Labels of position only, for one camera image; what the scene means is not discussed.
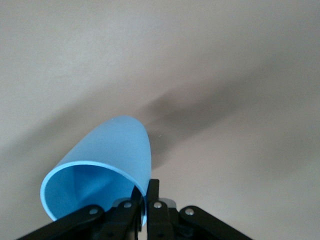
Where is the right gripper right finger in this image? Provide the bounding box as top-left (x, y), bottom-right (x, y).
top-left (144, 178), bottom-right (252, 240)

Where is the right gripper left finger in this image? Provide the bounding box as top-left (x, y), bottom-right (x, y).
top-left (14, 186), bottom-right (146, 240)

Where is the blue cup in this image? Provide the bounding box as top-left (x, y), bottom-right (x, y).
top-left (40, 114), bottom-right (153, 226)

